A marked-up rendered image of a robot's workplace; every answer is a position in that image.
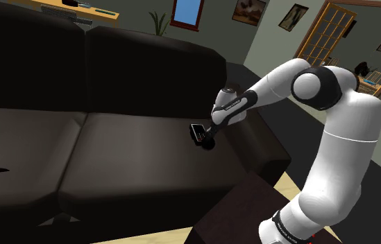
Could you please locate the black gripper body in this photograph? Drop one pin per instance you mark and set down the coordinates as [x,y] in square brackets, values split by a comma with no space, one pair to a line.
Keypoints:
[209,139]

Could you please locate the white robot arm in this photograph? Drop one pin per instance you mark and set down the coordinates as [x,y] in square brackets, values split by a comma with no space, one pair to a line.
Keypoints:
[345,142]

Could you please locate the black remote control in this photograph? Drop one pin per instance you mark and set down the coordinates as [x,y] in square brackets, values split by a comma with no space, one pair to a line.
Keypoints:
[196,131]

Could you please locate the dark brown leather sofa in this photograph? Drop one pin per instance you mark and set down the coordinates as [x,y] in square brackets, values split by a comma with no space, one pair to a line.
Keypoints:
[136,148]

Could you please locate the green potted plant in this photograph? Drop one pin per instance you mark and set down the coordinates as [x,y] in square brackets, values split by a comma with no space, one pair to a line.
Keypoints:
[159,23]

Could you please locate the red framed window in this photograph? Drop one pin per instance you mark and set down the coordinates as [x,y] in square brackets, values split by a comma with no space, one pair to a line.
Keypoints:
[187,13]

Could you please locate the wooden glass pane door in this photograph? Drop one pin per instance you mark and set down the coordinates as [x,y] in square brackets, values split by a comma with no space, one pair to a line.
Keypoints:
[325,33]

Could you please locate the wooden side table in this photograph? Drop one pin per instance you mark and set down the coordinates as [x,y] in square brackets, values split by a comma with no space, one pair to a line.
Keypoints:
[367,82]

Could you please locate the wooden desk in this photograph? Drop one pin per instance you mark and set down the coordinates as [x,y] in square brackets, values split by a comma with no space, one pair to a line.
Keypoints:
[85,10]

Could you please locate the brown landscape wall picture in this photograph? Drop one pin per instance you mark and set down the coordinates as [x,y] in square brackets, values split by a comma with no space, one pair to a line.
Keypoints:
[248,10]

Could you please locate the dark framed wall picture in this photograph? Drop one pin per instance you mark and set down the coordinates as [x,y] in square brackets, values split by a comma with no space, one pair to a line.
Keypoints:
[293,17]

